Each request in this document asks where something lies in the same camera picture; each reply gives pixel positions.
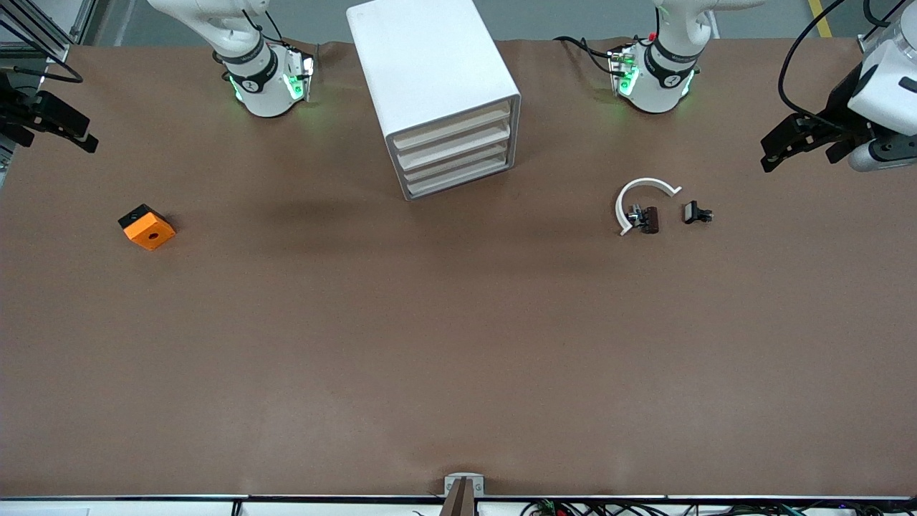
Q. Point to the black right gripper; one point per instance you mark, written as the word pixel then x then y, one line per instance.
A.
pixel 16 109

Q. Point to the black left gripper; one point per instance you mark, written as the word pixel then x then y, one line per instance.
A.
pixel 839 105

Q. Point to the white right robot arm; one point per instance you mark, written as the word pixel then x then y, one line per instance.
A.
pixel 251 79

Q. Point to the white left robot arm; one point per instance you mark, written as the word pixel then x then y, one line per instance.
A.
pixel 655 79

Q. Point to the orange button box black base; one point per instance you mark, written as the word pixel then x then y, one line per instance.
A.
pixel 149 233

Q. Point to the small black plastic component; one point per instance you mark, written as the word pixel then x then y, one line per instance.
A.
pixel 692 211

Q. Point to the white curved plastic piece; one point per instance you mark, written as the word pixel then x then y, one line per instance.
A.
pixel 648 182

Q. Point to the dark brown block metal clip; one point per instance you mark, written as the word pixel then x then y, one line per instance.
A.
pixel 650 219

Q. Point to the grey base connector plate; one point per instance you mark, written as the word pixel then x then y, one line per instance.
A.
pixel 623 72
pixel 301 75

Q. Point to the brown table cover sheet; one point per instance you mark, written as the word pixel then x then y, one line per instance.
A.
pixel 430 358

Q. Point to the aluminium frame profile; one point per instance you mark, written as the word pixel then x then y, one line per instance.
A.
pixel 43 39
pixel 867 44

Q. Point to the grey metal table bracket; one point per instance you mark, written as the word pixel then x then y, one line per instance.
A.
pixel 453 479

